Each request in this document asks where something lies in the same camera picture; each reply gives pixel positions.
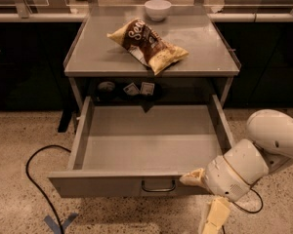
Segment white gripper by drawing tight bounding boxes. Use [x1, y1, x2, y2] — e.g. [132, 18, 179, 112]
[180, 156, 250, 234]

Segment grey top drawer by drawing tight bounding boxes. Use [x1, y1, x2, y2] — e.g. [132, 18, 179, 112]
[49, 96, 233, 198]

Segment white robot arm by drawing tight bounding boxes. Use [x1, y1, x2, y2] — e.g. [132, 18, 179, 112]
[180, 109, 293, 234]

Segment right small white packet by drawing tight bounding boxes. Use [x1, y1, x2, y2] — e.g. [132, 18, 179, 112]
[141, 82, 155, 96]

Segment small white packet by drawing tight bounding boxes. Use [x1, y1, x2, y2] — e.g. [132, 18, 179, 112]
[123, 83, 140, 97]
[141, 82, 155, 96]

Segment left small white packet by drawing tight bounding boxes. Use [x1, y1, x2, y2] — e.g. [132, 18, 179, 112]
[123, 83, 140, 97]

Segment round object in cabinet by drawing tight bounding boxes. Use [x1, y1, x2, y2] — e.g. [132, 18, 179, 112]
[97, 81, 115, 94]

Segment brown yellow chip bag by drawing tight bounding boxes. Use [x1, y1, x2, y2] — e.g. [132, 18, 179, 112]
[106, 19, 188, 75]

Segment blue tape mark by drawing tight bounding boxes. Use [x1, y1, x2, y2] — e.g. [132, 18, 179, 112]
[44, 213, 78, 234]

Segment white bowl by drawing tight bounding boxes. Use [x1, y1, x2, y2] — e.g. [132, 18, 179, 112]
[145, 0, 172, 21]

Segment white railing counter edge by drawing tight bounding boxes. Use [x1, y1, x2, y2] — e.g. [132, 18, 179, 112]
[0, 13, 293, 22]

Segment black cable on floor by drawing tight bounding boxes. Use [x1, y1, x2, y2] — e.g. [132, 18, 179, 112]
[24, 144, 265, 234]

